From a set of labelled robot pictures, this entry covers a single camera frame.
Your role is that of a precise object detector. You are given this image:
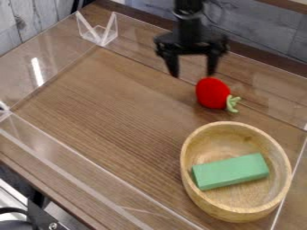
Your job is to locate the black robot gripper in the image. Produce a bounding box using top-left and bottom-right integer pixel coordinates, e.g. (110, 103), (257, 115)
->
(154, 19), (230, 78)

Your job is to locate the red knitted strawberry toy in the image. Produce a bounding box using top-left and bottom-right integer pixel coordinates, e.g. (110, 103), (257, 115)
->
(195, 77), (242, 113)

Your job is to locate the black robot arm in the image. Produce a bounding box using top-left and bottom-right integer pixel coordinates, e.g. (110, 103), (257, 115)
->
(154, 0), (230, 77)

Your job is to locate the wooden bowl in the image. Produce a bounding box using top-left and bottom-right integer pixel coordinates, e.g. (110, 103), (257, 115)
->
(181, 121), (291, 223)

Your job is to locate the green rectangular block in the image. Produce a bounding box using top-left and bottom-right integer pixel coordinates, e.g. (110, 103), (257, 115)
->
(191, 153), (270, 190)

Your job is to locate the clear acrylic tray enclosure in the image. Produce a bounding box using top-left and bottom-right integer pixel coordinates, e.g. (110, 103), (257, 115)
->
(0, 16), (307, 230)

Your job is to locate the black metal bracket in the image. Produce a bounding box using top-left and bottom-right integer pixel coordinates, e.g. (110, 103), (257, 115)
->
(28, 200), (68, 230)

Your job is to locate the black cable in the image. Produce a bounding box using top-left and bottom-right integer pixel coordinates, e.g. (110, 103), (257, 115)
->
(0, 206), (40, 230)

